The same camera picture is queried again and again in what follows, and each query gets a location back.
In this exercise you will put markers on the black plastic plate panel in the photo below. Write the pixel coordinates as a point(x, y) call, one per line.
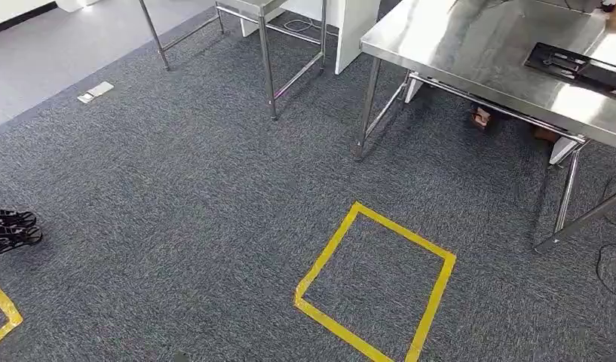
point(577, 67)

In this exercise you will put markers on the small steel table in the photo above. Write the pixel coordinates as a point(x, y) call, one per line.
point(267, 55)

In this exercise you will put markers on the white cabinet panel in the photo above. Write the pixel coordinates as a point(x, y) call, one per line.
point(355, 30)

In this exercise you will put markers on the yellow tape square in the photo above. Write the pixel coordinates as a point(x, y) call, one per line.
point(440, 280)

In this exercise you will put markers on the person's foot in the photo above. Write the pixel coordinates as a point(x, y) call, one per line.
point(481, 119)

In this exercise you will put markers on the large steel table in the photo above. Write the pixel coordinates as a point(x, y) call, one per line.
point(487, 45)

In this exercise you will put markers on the silver floor socket cover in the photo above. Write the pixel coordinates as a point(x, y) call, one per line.
point(95, 92)

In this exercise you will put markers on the yellow tape corner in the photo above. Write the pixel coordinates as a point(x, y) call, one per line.
point(5, 305)

